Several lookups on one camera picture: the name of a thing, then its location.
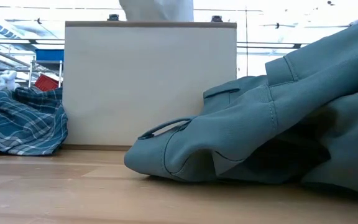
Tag beige fabric storage box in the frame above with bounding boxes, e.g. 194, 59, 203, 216
62, 21, 238, 152

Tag teal trousers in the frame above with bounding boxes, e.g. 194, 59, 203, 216
124, 14, 358, 200

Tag white garment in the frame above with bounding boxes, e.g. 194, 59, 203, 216
119, 0, 195, 22

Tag blue plaid shirt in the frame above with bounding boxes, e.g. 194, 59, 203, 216
0, 86, 69, 156

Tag thin vertical pole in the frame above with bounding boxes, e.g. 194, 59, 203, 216
245, 6, 249, 77

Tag metal shelf rack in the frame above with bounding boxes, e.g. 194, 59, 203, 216
26, 55, 64, 88

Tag red plastic bin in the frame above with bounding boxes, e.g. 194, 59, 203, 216
34, 73, 60, 92

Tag blue plastic bin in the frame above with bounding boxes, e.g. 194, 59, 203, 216
35, 49, 65, 62

